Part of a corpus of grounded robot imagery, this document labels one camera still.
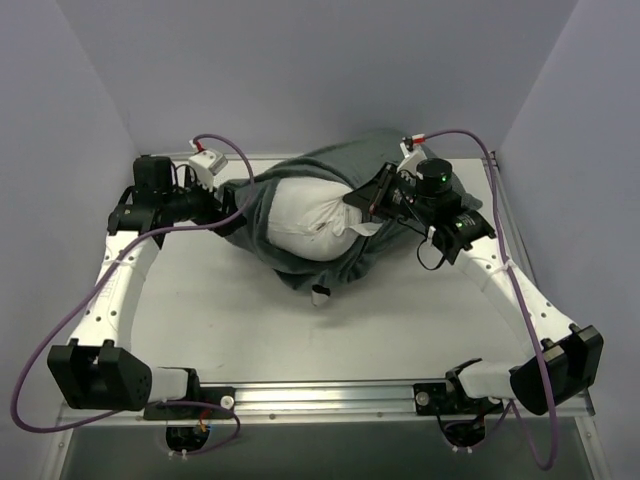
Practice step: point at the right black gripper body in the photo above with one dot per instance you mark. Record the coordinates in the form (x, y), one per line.
(378, 191)

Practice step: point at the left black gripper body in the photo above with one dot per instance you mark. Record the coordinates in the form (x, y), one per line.
(220, 206)

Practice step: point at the zebra and green pillowcase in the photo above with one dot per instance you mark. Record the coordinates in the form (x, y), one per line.
(352, 163)

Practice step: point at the white pillow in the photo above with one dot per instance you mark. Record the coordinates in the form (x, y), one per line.
(308, 218)

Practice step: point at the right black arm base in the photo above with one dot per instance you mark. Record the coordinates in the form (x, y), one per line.
(460, 418)

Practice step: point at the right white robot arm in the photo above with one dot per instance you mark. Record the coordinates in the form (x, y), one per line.
(564, 357)

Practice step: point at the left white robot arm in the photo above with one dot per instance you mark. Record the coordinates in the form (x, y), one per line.
(96, 369)

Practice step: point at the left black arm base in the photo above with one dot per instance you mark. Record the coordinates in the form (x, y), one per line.
(203, 411)

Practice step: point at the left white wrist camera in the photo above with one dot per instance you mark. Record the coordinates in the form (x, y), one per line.
(207, 165)

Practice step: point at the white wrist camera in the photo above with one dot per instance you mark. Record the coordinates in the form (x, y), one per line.
(412, 148)
(207, 165)

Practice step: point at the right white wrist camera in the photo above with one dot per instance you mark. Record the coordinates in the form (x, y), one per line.
(412, 148)

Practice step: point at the aluminium mounting rail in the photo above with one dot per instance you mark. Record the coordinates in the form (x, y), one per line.
(316, 402)

